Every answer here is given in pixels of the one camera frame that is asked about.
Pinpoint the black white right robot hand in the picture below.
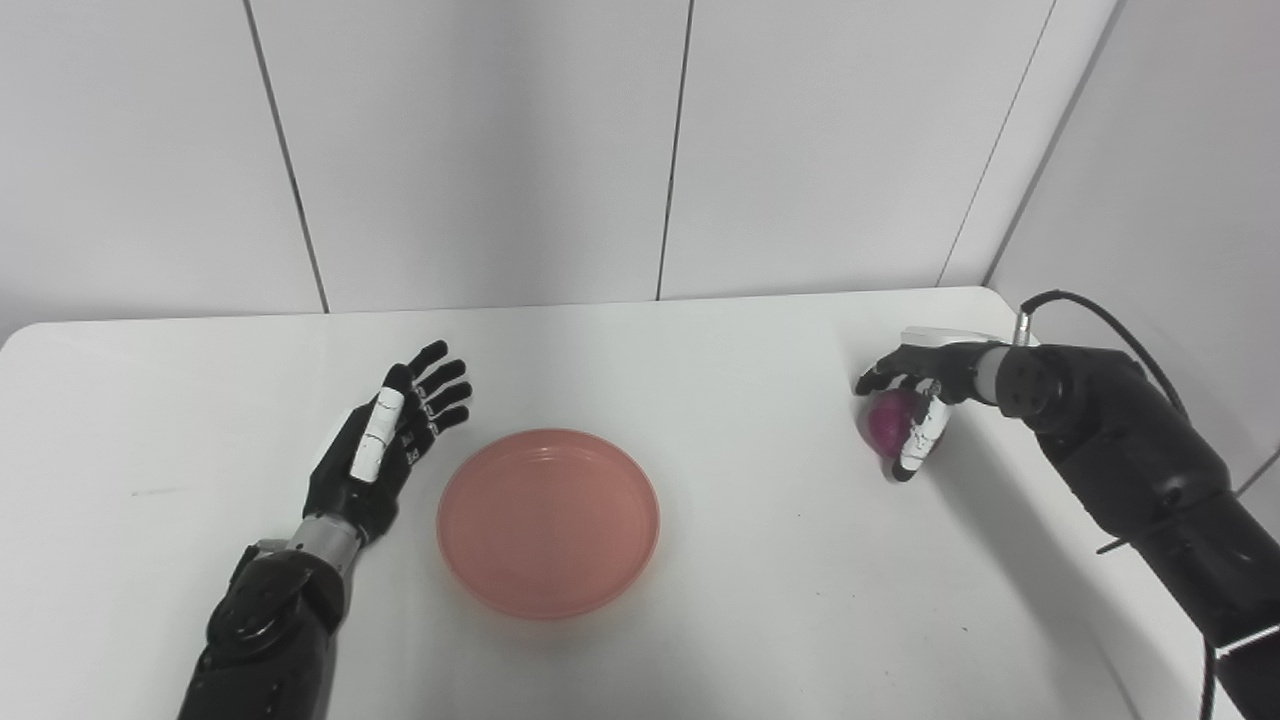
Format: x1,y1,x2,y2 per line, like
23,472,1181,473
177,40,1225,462
854,327,1007,485

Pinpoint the purple red onion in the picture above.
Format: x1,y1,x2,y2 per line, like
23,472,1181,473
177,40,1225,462
858,389,927,460

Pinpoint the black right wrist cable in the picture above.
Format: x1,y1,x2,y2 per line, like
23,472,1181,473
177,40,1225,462
1011,289,1219,720

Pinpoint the pink round plate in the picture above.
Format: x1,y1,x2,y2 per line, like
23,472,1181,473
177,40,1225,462
436,429,661,621

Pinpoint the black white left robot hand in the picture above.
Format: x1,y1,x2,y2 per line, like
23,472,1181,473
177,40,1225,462
302,340,474,547

